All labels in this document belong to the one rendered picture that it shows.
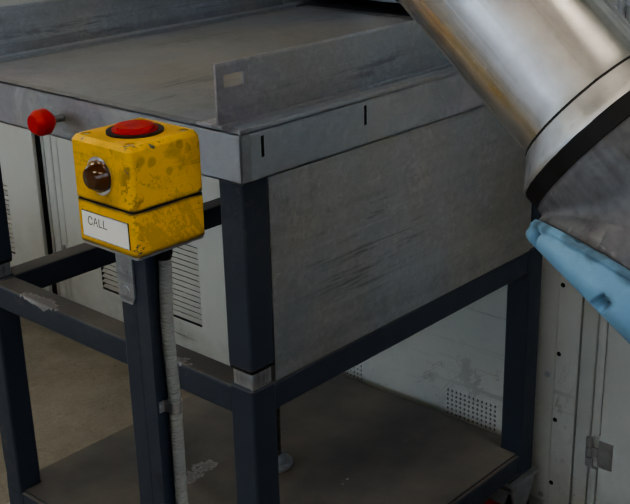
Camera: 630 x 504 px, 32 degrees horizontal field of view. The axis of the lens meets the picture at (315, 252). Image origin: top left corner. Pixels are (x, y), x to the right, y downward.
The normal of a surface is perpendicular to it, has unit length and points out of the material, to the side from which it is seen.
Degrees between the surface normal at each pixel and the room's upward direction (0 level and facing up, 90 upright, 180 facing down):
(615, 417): 90
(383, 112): 90
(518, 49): 77
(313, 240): 90
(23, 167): 90
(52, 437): 0
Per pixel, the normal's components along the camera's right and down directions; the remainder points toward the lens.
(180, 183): 0.74, 0.22
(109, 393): -0.02, -0.93
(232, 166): -0.67, 0.28
